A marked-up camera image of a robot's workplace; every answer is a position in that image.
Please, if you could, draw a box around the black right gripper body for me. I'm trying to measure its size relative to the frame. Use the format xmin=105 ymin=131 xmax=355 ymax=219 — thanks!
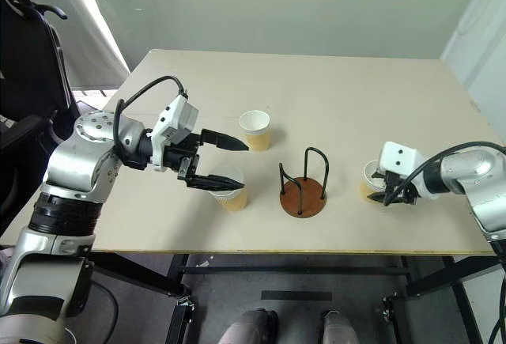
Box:
xmin=380 ymin=170 xmax=420 ymax=206

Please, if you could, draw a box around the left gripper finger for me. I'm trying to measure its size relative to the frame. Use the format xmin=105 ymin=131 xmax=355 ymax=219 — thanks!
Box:
xmin=185 ymin=173 xmax=247 ymax=193
xmin=200 ymin=128 xmax=251 ymax=153

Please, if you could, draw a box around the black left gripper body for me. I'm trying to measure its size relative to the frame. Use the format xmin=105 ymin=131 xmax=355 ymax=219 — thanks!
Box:
xmin=160 ymin=131 xmax=205 ymax=182

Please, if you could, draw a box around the tan paper cup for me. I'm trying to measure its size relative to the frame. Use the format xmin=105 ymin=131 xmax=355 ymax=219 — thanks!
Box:
xmin=238 ymin=109 xmax=274 ymax=153
xmin=208 ymin=167 xmax=250 ymax=213
xmin=358 ymin=160 xmax=391 ymax=205

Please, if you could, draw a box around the black tape strip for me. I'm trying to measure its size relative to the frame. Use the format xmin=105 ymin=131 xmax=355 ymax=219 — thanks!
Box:
xmin=260 ymin=290 xmax=334 ymax=303

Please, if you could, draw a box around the grey rounded shape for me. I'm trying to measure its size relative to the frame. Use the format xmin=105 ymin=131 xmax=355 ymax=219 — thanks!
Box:
xmin=321 ymin=309 xmax=360 ymax=344
xmin=218 ymin=307 xmax=279 ymax=344

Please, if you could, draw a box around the white curtain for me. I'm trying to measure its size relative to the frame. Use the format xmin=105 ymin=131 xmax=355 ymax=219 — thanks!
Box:
xmin=0 ymin=0 xmax=131 ymax=90

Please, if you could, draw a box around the black office chair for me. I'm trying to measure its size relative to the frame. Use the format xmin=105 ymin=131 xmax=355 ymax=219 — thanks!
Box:
xmin=0 ymin=0 xmax=82 ymax=238

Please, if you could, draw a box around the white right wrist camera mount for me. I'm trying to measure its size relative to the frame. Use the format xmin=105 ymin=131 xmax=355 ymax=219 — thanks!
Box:
xmin=378 ymin=141 xmax=426 ymax=181

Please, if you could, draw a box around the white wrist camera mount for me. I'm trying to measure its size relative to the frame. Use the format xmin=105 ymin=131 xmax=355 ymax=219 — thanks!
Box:
xmin=150 ymin=94 xmax=200 ymax=173
xmin=378 ymin=141 xmax=426 ymax=181

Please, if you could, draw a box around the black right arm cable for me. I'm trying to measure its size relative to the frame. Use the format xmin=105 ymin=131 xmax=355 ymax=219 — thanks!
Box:
xmin=383 ymin=141 xmax=506 ymax=207

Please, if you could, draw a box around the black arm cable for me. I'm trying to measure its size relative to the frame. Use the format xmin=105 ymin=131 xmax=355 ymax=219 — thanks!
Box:
xmin=111 ymin=75 xmax=189 ymax=163
xmin=383 ymin=141 xmax=506 ymax=207

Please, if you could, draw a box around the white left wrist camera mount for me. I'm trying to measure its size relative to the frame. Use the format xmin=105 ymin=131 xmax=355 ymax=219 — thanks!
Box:
xmin=150 ymin=94 xmax=200 ymax=173

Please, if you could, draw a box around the wire cup holder wooden base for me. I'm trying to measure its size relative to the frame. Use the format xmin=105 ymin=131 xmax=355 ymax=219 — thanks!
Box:
xmin=278 ymin=146 xmax=330 ymax=217

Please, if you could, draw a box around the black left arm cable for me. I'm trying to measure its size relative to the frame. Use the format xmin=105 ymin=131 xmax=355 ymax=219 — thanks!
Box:
xmin=111 ymin=75 xmax=189 ymax=163

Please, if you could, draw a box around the black metal table frame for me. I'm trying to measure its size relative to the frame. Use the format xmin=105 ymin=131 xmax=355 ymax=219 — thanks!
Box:
xmin=85 ymin=251 xmax=506 ymax=344

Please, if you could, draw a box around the black floor cable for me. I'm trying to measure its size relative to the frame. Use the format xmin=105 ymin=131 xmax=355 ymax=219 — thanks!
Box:
xmin=89 ymin=280 xmax=120 ymax=335

